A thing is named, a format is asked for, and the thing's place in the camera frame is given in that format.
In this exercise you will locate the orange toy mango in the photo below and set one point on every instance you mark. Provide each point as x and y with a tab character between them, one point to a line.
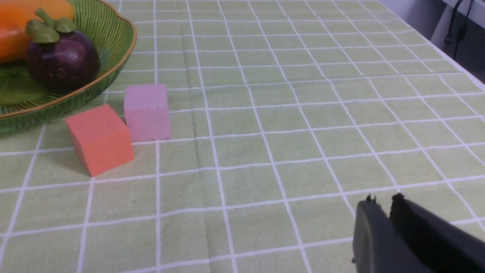
14	16

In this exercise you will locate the green glass leaf plate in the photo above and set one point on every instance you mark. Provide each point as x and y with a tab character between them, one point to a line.
25	103

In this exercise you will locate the pink foam cube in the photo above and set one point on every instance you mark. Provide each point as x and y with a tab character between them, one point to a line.
101	139

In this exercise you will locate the purple foam cube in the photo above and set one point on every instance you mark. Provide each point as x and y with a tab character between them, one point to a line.
146	112

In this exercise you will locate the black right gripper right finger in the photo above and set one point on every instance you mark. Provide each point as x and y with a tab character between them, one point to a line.
438	244

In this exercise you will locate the green checkered tablecloth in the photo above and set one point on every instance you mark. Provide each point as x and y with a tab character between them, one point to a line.
284	115

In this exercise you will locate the purple toy mangosteen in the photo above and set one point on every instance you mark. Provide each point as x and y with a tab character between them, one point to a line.
60	57

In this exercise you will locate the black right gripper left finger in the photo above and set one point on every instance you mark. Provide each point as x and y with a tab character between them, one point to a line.
377	247

